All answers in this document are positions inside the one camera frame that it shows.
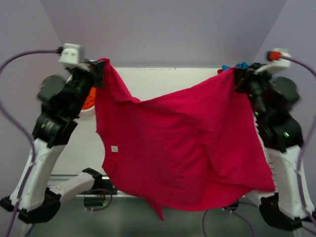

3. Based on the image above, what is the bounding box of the white plastic laundry basket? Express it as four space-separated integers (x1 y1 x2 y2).
79 106 95 120

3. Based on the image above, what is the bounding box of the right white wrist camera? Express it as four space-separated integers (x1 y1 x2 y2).
255 48 291 75

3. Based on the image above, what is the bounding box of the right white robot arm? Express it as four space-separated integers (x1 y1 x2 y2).
234 63 316 233

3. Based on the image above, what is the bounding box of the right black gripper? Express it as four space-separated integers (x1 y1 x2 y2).
234 62 277 121

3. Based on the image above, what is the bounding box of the crimson pink t shirt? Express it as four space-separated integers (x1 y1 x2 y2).
95 59 275 217

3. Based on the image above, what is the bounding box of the orange t shirt in basket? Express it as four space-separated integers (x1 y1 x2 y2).
82 87 96 110

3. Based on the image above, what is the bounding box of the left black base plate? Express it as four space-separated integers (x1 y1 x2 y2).
100 176 118 195

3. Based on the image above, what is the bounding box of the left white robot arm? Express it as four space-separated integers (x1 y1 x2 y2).
0 60 106 224

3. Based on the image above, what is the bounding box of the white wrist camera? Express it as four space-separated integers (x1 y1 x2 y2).
58 43 84 68
255 48 291 75

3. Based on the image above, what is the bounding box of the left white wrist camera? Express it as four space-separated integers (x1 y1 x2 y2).
58 43 84 68

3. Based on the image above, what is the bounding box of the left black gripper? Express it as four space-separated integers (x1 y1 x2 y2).
67 57 105 116

